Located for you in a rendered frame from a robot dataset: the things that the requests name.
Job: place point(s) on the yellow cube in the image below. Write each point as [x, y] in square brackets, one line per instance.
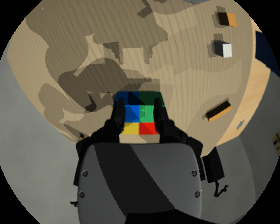
[131, 128]

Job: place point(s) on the orange wooden bar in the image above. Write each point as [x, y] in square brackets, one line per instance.
[218, 111]

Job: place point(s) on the red cube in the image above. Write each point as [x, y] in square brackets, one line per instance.
[147, 128]

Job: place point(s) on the green cube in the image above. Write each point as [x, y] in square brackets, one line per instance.
[146, 105]

